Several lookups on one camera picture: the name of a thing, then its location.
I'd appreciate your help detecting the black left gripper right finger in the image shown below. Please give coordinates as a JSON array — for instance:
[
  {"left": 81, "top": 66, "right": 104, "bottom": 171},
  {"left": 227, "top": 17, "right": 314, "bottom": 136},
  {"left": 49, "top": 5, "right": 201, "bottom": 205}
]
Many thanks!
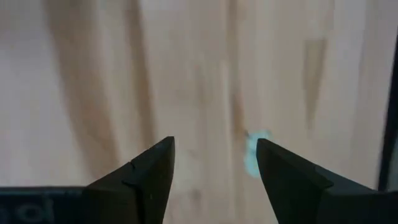
[{"left": 256, "top": 138, "right": 398, "bottom": 224}]

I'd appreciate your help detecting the black table edge rail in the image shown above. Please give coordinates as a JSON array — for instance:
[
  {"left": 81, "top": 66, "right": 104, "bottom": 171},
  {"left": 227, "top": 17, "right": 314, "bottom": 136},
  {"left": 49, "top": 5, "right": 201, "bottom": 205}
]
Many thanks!
[{"left": 377, "top": 26, "right": 398, "bottom": 192}]

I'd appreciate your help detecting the small pale blue wrapper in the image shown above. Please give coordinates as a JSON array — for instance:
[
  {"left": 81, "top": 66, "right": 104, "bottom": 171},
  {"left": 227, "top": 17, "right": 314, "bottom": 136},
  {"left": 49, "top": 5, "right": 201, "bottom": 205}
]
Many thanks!
[{"left": 243, "top": 129, "right": 274, "bottom": 179}]

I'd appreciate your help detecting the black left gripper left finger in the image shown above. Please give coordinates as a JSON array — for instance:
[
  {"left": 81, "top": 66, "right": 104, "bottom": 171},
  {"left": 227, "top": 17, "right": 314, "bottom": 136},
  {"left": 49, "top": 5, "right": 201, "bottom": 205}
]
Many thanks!
[{"left": 82, "top": 136, "right": 176, "bottom": 224}]

